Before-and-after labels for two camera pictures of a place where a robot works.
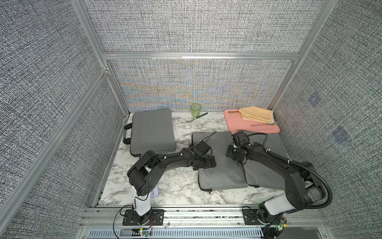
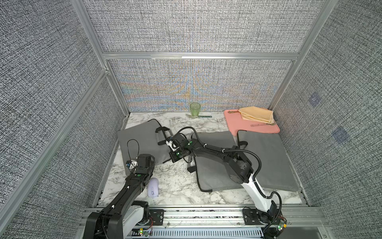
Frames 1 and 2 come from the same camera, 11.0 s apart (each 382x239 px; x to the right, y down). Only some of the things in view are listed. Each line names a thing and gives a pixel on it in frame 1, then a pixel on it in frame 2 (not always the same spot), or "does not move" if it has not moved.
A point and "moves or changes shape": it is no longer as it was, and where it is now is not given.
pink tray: (236, 122) does not move
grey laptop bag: (151, 130) moves or changes shape
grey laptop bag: (226, 173) does not move
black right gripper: (228, 154) -> (172, 158)
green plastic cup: (195, 108) does not move
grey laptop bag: (260, 174) does not move
